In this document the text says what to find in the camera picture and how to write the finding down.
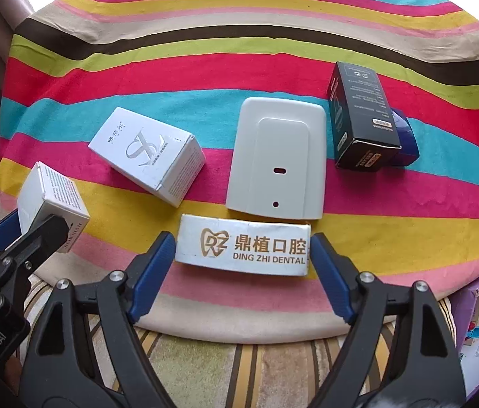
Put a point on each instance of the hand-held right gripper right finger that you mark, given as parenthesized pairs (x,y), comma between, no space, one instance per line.
(329,280)

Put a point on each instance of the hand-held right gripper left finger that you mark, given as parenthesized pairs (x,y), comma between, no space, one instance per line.
(154,272)

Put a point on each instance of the small white box black print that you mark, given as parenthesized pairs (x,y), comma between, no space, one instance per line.
(48,195)

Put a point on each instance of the long white box gold print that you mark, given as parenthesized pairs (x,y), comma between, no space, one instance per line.
(243,244)

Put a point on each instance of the beige striped tasselled cushion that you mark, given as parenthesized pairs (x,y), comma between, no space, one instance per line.
(231,369)

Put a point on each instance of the white box silver logo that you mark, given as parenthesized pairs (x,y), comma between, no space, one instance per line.
(137,148)

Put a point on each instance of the white plastic cover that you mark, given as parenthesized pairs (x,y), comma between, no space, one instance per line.
(273,148)

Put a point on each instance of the small blue box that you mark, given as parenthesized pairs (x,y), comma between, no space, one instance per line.
(407,140)

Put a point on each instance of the black cardboard box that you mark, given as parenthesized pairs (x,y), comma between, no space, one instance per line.
(358,106)

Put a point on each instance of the colourful striped blanket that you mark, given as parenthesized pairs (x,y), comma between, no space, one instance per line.
(222,63)

